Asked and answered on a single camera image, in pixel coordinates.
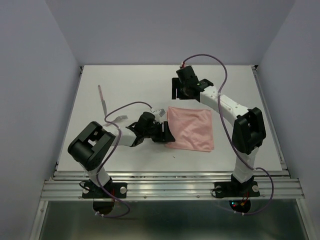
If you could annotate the pink cloth napkin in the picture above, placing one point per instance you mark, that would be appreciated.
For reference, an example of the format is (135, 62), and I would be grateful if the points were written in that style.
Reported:
(191, 128)

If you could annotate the aluminium rail frame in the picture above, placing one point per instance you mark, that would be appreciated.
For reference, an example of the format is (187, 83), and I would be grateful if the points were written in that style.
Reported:
(169, 193)

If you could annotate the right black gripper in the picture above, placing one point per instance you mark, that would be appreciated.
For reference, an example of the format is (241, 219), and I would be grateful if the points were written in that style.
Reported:
(176, 84)

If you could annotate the pink handled fork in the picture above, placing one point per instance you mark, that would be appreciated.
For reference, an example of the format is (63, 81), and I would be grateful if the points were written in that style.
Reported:
(120, 118)

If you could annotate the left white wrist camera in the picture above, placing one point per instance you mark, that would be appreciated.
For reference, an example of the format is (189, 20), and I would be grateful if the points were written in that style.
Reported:
(158, 112)

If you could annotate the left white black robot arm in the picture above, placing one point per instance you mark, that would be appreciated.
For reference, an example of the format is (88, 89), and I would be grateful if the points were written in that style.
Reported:
(95, 144)

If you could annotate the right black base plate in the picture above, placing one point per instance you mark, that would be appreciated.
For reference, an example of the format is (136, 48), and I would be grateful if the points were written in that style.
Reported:
(232, 189)

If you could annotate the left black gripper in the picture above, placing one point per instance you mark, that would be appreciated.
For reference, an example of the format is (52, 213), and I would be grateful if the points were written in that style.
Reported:
(163, 137)

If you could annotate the pink handled knife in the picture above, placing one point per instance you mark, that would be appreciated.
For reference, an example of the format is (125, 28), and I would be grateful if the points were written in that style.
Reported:
(104, 106)

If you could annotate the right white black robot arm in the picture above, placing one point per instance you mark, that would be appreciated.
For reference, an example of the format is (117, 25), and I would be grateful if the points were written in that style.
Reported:
(244, 127)

